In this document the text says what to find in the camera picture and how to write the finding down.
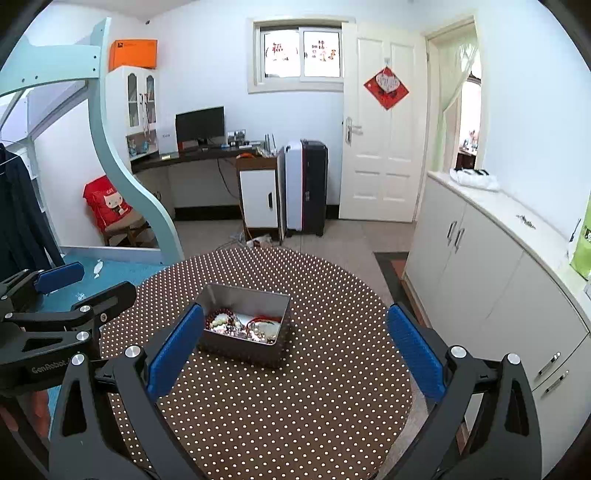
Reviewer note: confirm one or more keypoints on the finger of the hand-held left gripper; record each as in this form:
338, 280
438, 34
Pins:
111, 297
60, 277

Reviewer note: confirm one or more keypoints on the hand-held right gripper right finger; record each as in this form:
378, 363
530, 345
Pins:
415, 350

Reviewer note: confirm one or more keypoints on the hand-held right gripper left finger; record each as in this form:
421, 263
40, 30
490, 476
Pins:
175, 350

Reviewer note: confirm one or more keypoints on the metal tin box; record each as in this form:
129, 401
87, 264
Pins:
240, 350

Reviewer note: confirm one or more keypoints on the dark hanging clothes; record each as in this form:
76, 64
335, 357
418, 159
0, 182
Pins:
23, 217

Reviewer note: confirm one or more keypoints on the wooden chair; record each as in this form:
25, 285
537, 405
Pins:
134, 226

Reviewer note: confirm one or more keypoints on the red bag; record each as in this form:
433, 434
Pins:
108, 203

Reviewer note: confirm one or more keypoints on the pale jade bangle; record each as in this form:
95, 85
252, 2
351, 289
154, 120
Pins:
265, 328

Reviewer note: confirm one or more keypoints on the white sideboard cabinet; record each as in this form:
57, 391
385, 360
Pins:
485, 277

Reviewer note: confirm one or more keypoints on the black top desk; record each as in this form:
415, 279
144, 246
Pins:
184, 159

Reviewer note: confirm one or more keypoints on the white box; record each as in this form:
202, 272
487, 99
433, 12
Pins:
167, 142

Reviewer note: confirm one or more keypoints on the white panel door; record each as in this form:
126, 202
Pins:
383, 184

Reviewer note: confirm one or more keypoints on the small white cabinet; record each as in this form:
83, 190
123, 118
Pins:
256, 198

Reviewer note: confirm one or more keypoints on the white plastic bag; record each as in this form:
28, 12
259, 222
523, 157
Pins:
475, 180

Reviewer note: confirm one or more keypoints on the white hutch cabinet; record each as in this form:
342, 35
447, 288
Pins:
120, 106

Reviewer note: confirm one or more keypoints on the green bag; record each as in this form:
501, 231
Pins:
582, 254

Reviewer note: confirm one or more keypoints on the black suitcase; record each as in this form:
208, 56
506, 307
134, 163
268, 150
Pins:
316, 184

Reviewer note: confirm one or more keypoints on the black monitor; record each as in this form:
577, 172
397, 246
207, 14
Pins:
198, 124

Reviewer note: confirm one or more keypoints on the white suitcase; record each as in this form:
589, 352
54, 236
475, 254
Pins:
293, 184

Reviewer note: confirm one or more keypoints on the orange box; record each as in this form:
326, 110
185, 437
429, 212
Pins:
134, 55

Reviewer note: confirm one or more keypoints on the red door decoration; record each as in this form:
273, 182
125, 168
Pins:
385, 90

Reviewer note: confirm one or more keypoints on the light green curtain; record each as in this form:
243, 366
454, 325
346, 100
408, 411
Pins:
455, 83

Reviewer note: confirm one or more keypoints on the window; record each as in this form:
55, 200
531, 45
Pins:
300, 50

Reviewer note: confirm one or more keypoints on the light blue bunk bed frame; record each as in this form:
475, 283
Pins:
115, 175

